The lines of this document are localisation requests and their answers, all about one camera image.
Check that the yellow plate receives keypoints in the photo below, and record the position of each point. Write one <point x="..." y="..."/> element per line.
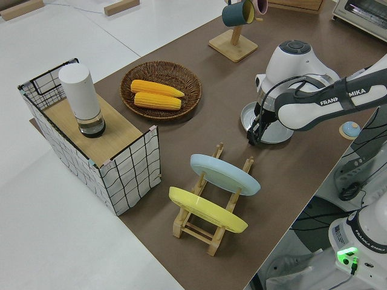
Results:
<point x="205" y="208"/>

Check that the cream toaster oven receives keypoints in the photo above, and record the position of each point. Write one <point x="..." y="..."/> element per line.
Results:
<point x="362" y="15"/>

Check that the blue wooden call bell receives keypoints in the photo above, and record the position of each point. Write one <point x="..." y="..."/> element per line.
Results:
<point x="349" y="130"/>

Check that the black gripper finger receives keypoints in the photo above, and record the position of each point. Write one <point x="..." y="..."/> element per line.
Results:
<point x="253" y="137"/>
<point x="268" y="128"/>

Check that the white cylindrical bottle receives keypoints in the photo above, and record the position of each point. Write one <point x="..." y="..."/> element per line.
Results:
<point x="80" y="90"/>

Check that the brown wicker basket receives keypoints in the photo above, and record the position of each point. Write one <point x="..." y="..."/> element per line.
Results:
<point x="163" y="68"/>

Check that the wooden block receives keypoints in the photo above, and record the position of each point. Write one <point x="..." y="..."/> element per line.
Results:
<point x="21" y="9"/>
<point x="121" y="6"/>

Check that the wooden mug tree stand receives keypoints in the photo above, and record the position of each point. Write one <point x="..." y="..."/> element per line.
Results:
<point x="232" y="48"/>

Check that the yellow corn cob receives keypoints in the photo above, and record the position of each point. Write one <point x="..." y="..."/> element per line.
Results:
<point x="157" y="101"/>
<point x="154" y="87"/>

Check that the wooden drawer cabinet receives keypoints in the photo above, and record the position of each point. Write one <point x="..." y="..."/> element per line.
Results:
<point x="296" y="4"/>

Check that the dark blue mug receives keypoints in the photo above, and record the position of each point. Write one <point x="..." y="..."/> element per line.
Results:
<point x="234" y="13"/>

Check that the pink mug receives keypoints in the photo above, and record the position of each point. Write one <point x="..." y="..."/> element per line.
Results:
<point x="262" y="6"/>

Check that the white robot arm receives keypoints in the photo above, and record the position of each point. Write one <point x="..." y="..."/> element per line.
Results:
<point x="293" y="66"/>

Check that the wooden plate rack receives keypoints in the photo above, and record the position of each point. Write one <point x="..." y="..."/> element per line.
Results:
<point x="193" y="232"/>

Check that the wooden board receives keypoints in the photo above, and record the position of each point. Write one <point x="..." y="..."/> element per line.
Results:
<point x="115" y="133"/>

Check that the light blue plate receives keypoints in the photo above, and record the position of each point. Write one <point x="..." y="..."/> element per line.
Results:
<point x="223" y="173"/>

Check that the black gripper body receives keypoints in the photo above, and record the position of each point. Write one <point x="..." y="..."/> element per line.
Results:
<point x="267" y="113"/>

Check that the gray round plate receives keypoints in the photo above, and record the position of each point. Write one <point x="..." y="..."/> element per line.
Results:
<point x="250" y="114"/>

